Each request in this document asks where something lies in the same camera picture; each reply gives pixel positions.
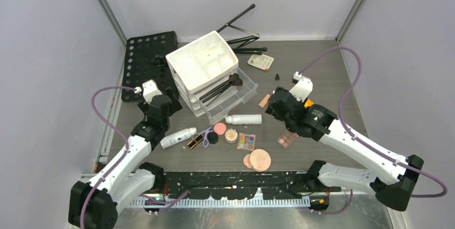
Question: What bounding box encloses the nude eyeshadow palette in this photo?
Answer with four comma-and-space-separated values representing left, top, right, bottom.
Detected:
277, 130, 299, 149

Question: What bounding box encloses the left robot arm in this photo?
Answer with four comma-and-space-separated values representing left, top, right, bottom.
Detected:
68, 94, 182, 228

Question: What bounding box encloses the beige concealer stick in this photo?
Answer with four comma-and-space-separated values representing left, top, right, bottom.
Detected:
258, 94, 271, 108

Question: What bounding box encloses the white sachet packet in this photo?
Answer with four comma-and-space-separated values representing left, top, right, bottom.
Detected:
247, 54, 274, 71

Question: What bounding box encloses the small white bottle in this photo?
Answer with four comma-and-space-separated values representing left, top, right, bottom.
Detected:
225, 114, 262, 125

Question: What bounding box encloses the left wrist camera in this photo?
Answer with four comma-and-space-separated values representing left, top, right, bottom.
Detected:
134, 79, 163, 104

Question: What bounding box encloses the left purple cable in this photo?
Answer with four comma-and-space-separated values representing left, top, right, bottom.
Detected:
78, 86, 191, 229

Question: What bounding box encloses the black music stand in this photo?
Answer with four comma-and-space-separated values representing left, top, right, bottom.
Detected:
121, 4, 267, 99

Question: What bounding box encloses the large round powder compact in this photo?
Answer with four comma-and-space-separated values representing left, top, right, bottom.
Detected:
248, 149, 271, 172

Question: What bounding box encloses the white plastic drawer organizer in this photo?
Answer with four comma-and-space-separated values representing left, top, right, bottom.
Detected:
166, 31, 258, 124

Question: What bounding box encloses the black gold lipstick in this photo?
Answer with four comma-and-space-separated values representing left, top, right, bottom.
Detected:
187, 137, 203, 150

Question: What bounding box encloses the black makeup brush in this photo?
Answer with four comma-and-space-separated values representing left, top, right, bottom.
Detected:
202, 79, 243, 103
199, 73, 239, 101

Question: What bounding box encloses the yellow red toy block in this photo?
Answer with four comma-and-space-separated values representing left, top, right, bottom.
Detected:
304, 98, 314, 108

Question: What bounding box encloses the purple eyelash curler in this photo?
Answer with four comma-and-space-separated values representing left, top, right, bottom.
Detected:
191, 127, 213, 148

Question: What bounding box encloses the large white spray bottle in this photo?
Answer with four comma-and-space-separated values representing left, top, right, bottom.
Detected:
160, 127, 196, 149

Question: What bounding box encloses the small pink powder puff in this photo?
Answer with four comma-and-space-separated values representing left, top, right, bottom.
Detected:
243, 154, 252, 169

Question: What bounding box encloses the black round jar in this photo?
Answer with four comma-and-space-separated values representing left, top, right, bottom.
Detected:
207, 131, 219, 144

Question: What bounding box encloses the pink round compact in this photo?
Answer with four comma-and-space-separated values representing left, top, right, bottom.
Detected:
213, 122, 227, 136

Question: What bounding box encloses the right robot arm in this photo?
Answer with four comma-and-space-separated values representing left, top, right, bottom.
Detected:
266, 87, 424, 211

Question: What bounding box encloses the beige powder jar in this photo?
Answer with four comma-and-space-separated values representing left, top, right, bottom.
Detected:
224, 129, 239, 144

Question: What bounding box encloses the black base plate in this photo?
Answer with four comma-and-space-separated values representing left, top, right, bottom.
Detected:
130, 171, 342, 201

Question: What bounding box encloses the purple cable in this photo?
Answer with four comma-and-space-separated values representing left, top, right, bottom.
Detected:
297, 46, 448, 215
78, 86, 191, 229

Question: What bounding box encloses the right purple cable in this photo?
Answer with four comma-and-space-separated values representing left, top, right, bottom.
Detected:
297, 46, 448, 215

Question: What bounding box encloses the colorful eyeshadow palette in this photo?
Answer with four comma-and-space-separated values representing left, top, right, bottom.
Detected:
237, 133, 256, 151

